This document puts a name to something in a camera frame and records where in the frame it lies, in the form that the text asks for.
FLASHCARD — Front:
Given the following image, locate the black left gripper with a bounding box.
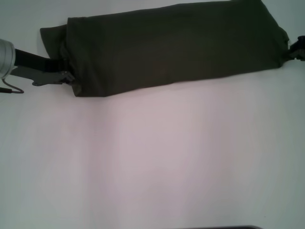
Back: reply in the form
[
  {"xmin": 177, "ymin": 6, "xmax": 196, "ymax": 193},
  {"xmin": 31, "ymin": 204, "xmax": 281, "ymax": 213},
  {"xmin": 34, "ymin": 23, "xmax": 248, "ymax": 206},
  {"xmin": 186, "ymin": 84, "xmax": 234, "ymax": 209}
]
[{"xmin": 14, "ymin": 48, "xmax": 65, "ymax": 73}]

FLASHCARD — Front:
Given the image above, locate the dark green t-shirt pink print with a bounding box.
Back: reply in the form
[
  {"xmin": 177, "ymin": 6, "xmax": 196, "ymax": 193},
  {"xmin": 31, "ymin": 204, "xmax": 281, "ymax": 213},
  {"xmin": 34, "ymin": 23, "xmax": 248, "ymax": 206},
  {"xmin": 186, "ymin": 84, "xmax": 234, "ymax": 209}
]
[{"xmin": 40, "ymin": 0, "xmax": 290, "ymax": 98}]

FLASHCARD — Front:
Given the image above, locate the left gripper cable with plug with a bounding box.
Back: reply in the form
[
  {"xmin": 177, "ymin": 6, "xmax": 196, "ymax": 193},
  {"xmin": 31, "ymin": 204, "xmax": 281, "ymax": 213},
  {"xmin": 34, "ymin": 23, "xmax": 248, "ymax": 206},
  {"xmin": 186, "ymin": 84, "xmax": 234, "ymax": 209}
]
[{"xmin": 0, "ymin": 77, "xmax": 24, "ymax": 95}]

